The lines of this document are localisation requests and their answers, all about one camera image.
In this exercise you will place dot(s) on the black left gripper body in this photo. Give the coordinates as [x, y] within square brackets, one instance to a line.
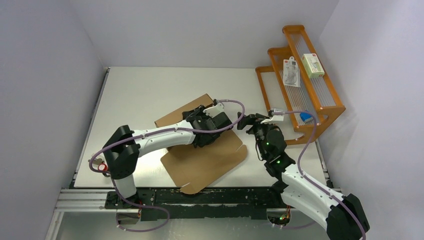
[211, 141]

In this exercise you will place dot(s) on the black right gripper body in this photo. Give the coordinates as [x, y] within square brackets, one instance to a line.
[260, 130]

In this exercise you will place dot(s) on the orange wooden tiered rack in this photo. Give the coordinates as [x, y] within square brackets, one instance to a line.
[318, 95]

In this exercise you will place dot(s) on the brown cardboard box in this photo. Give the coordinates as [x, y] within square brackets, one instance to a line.
[193, 169]

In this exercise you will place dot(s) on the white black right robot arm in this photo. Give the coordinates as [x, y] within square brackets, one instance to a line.
[341, 216]

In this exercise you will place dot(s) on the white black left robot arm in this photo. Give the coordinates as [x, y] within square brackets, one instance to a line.
[126, 146]

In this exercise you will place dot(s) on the white green product box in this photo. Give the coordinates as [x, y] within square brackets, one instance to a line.
[312, 65]

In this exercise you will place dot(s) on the blue small object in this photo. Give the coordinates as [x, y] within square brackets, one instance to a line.
[306, 117]

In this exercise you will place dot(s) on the grey white clip tool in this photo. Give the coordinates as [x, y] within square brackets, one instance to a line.
[97, 161]

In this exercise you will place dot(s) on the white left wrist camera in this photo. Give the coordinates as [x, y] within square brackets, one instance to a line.
[214, 110]

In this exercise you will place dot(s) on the clear packaged cable bag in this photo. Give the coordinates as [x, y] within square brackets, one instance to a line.
[291, 73]

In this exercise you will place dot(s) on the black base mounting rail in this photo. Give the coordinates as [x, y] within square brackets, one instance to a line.
[211, 202]

